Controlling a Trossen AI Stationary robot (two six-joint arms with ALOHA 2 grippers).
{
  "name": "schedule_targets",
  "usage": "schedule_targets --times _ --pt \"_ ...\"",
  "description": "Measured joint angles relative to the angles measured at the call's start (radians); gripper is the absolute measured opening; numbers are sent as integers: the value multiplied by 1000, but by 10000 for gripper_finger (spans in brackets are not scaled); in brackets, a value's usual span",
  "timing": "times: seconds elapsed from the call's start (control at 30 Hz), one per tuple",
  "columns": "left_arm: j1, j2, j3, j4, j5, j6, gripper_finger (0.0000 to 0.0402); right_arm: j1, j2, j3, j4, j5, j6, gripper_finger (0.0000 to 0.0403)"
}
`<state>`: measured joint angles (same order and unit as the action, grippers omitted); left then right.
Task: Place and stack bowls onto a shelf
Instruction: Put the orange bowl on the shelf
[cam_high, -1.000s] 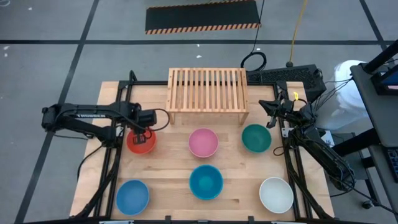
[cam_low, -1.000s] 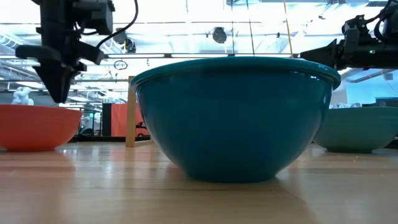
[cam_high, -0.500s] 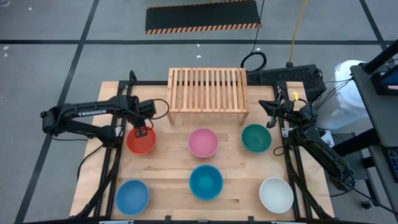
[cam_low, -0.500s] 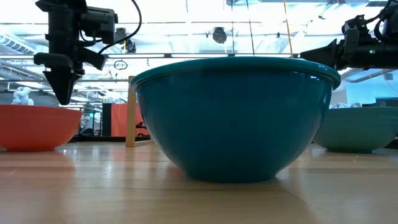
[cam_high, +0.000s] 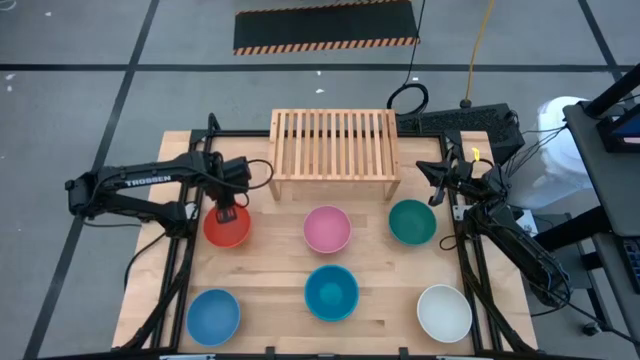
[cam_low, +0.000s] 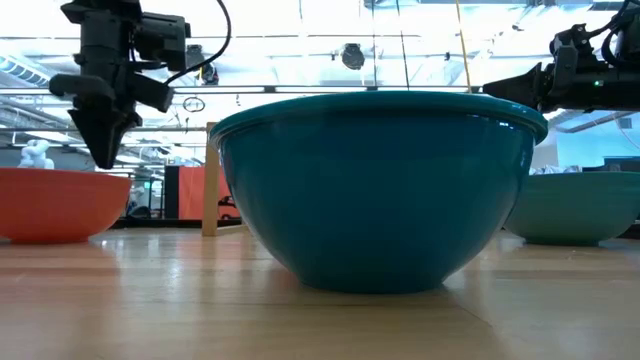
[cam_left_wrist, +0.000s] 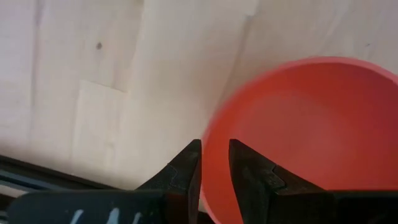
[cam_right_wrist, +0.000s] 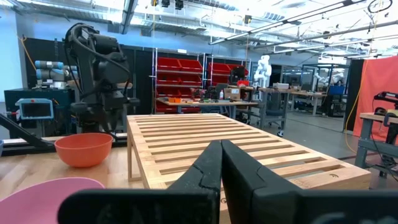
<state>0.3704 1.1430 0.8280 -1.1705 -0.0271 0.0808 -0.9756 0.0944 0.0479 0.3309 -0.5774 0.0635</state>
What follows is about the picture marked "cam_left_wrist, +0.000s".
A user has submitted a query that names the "red bowl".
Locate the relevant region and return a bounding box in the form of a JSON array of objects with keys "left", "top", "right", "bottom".
[{"left": 200, "top": 55, "right": 398, "bottom": 224}]

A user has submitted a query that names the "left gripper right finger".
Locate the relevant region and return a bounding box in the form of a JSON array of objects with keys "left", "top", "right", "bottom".
[{"left": 228, "top": 138, "right": 398, "bottom": 224}]

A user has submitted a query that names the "black aluminium table frame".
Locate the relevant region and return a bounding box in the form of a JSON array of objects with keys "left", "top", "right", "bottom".
[{"left": 0, "top": 154, "right": 121, "bottom": 224}]

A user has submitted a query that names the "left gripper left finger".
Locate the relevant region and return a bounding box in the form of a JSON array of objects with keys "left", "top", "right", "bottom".
[{"left": 6, "top": 139, "right": 203, "bottom": 224}]

